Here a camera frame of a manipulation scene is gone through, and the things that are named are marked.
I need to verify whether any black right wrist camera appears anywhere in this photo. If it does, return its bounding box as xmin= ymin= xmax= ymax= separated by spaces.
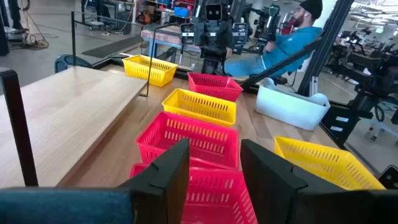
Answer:
xmin=205 ymin=2 xmax=223 ymax=22

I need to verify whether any yellow cable coil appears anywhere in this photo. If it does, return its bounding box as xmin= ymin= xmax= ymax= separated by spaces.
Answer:
xmin=8 ymin=0 xmax=59 ymax=50

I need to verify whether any black box with white labels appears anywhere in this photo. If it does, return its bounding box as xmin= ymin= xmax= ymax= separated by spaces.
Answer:
xmin=322 ymin=102 xmax=361 ymax=147

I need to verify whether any black upright frame beam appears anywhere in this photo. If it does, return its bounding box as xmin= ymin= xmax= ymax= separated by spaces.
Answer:
xmin=297 ymin=0 xmax=355 ymax=96

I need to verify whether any black diagonal frame brace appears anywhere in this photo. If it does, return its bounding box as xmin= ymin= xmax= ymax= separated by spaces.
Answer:
xmin=242 ymin=39 xmax=324 ymax=91

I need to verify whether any black background workstation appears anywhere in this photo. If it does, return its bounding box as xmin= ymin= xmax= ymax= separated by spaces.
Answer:
xmin=325 ymin=26 xmax=398 ymax=103

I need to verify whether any workbench with blue legs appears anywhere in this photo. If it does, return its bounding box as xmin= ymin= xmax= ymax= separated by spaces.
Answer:
xmin=140 ymin=24 xmax=203 ymax=68

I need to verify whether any person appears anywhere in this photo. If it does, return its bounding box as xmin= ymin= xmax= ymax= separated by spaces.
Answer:
xmin=4 ymin=0 xmax=25 ymax=34
xmin=224 ymin=0 xmax=324 ymax=78

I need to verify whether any silver corner bracket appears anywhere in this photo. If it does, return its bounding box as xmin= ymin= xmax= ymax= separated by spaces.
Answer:
xmin=306 ymin=76 xmax=320 ymax=97

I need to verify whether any yellow plastic slotted basket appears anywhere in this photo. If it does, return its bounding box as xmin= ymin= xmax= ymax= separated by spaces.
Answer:
xmin=161 ymin=88 xmax=238 ymax=128
xmin=273 ymin=135 xmax=386 ymax=191
xmin=122 ymin=54 xmax=178 ymax=88

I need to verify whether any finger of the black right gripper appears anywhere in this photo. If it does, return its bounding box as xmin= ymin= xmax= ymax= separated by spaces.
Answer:
xmin=233 ymin=22 xmax=249 ymax=47
xmin=180 ymin=23 xmax=195 ymax=45

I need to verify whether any black table-level camera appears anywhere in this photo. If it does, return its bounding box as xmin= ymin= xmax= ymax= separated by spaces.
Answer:
xmin=377 ymin=164 xmax=398 ymax=190

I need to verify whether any red plastic slotted basket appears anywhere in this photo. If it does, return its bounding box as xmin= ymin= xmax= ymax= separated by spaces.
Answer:
xmin=135 ymin=111 xmax=240 ymax=170
xmin=187 ymin=72 xmax=244 ymax=103
xmin=129 ymin=162 xmax=259 ymax=224

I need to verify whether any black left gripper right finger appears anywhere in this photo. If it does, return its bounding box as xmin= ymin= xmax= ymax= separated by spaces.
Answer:
xmin=241 ymin=138 xmax=374 ymax=224

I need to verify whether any black floor mat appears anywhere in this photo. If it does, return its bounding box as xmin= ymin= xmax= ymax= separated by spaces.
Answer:
xmin=81 ymin=34 xmax=144 ymax=59

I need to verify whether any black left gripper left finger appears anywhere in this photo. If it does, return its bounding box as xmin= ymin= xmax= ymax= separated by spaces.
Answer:
xmin=119 ymin=138 xmax=190 ymax=224

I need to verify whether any blue chair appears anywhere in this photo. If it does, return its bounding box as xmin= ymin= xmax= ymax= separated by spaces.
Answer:
xmin=54 ymin=54 xmax=93 ymax=74

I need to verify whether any black table frame rail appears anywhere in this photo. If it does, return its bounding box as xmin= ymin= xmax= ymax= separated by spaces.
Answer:
xmin=91 ymin=55 xmax=259 ymax=93

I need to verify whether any white plastic storage bin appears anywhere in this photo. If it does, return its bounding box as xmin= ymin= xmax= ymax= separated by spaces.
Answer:
xmin=254 ymin=77 xmax=331 ymax=131

